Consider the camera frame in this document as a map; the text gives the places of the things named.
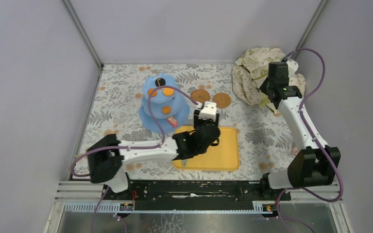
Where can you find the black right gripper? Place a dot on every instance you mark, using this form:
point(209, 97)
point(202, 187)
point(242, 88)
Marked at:
point(262, 87)

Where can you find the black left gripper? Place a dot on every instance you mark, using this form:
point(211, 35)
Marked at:
point(205, 121)

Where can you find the woven rattan coaster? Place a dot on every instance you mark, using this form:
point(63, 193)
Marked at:
point(200, 95)
point(222, 100)

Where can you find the pink cake slice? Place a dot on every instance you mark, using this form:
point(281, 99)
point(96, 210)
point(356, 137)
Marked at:
point(172, 122)

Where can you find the blue three-tier cake stand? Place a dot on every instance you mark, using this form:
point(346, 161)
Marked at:
point(153, 106)

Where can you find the orange flower cookie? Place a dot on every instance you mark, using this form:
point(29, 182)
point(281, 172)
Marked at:
point(166, 109)

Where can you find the orange waffle cookie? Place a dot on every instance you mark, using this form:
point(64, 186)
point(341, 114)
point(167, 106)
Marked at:
point(167, 92)

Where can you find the yellow serving tray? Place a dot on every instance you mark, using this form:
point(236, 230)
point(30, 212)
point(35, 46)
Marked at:
point(223, 157)

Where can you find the black round cookie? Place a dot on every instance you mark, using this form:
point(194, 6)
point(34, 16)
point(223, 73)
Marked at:
point(160, 82)

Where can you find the green paper cup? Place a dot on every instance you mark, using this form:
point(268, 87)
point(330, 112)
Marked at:
point(264, 100)

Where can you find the orange round cookie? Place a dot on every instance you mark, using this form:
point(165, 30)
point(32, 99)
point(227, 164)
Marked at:
point(152, 93)

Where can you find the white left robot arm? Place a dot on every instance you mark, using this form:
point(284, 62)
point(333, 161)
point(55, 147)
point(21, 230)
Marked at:
point(107, 156)

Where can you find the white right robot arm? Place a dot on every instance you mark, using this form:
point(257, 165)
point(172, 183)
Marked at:
point(315, 161)

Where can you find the printed cloth bag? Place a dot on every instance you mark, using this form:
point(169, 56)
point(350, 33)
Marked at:
point(251, 70)

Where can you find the floral tablecloth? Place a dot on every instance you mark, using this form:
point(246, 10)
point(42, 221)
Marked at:
point(264, 140)

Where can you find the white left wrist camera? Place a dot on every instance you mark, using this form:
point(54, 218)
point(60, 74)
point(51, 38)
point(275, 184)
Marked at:
point(207, 109)

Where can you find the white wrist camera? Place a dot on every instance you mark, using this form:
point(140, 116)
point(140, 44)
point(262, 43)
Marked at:
point(292, 67)
point(207, 109)

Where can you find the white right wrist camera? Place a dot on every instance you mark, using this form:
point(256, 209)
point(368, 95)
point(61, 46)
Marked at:
point(292, 67)

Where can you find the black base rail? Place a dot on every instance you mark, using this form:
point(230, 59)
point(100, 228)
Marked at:
point(158, 189)

